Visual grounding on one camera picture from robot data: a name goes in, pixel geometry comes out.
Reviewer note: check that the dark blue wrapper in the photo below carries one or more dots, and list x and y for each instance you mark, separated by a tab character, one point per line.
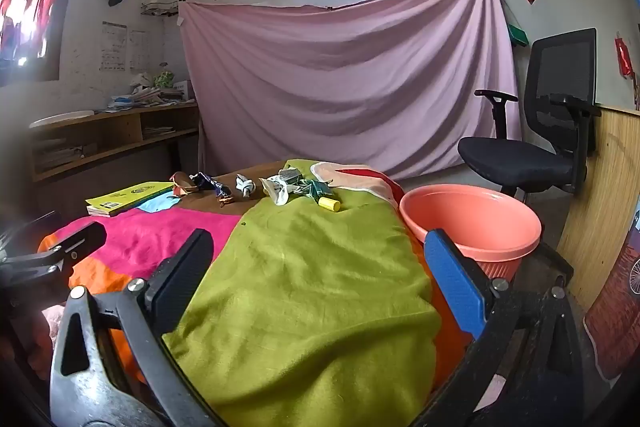
210	183

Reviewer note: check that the white round tray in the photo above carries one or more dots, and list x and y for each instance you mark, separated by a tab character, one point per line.
60	118

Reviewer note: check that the pink hanging cloth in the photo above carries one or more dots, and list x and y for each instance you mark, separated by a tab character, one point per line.
350	82

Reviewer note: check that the white cardboard box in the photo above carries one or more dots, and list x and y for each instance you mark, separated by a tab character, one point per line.
184	90

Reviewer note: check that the thin stack of booklets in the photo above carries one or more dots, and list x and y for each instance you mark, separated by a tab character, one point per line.
158	132

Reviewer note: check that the yellow book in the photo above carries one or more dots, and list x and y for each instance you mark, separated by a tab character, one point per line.
130	197

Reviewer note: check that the brown red wrapper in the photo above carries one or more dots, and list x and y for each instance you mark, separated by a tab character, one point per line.
182	184

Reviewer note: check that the small white wall chart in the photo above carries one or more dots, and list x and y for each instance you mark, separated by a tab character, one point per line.
138	49

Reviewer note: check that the large white wall chart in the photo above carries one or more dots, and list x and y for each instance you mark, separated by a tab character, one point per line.
113	47

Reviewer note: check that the white sachet with blue label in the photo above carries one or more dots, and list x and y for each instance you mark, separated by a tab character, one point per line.
277	192

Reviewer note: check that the small brown wrapper scrap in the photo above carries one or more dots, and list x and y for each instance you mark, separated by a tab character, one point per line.
226	201

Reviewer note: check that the stack of old papers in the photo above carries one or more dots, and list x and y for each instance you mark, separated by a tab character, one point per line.
65	155

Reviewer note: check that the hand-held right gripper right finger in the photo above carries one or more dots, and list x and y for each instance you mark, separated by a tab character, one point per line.
455	282

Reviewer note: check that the white plastic bag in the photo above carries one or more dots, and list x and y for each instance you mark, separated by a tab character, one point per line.
141	82

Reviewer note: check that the brown bicycle poster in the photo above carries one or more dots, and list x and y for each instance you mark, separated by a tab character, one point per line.
617	317

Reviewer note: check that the yellow plastic cylinder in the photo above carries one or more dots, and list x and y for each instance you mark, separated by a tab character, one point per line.
330	204

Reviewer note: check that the green flat box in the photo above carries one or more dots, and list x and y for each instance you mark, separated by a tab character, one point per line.
519	36

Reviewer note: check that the pile of papers and books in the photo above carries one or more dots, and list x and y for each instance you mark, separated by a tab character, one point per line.
145	99

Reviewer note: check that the red hanging ornament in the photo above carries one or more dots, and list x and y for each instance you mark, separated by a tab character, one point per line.
623	55

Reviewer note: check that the white wrapper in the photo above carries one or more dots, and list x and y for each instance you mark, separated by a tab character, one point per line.
245	185

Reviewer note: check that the salmon plastic basin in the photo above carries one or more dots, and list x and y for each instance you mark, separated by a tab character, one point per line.
475	217

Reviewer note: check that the black office chair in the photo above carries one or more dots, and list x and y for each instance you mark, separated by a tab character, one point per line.
515	162

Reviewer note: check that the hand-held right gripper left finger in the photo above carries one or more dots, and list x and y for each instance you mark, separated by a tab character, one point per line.
180	277

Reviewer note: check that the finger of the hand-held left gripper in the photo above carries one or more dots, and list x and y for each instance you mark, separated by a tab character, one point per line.
75	247

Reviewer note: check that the wooden shelf with papers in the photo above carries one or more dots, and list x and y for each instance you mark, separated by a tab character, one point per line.
120	117

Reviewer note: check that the wooden wall panel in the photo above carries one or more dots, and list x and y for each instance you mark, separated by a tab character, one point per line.
605	187

